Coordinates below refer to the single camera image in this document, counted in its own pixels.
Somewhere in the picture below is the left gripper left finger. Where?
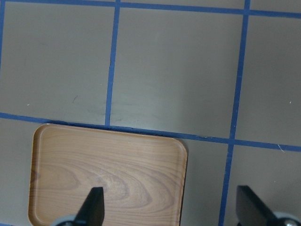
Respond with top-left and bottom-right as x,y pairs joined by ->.
74,187 -> 105,226

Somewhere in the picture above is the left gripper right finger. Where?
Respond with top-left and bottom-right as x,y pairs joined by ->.
236,186 -> 278,226

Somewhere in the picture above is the wooden tray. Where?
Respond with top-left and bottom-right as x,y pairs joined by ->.
28,124 -> 188,226

